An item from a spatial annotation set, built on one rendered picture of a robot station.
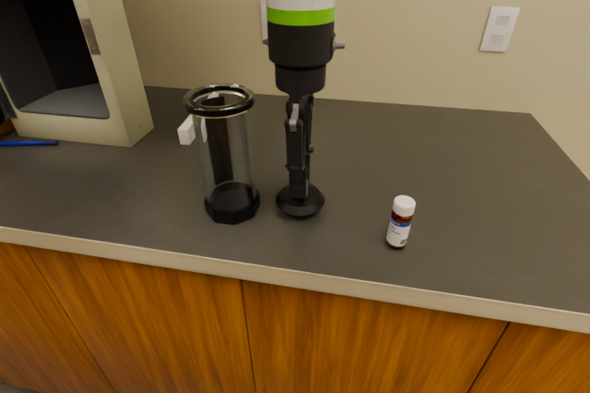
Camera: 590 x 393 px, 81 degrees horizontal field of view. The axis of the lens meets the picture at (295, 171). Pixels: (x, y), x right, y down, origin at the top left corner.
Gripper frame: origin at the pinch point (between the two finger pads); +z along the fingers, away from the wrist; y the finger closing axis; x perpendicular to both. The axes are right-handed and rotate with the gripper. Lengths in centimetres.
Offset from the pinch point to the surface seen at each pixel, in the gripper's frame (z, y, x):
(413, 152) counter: 7.7, 25.6, -23.5
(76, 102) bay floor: 0, 22, 62
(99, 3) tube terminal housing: -24, 19, 44
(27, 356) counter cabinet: 66, -12, 78
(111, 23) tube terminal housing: -20, 20, 44
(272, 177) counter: 7.6, 9.2, 7.5
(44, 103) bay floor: 0, 20, 69
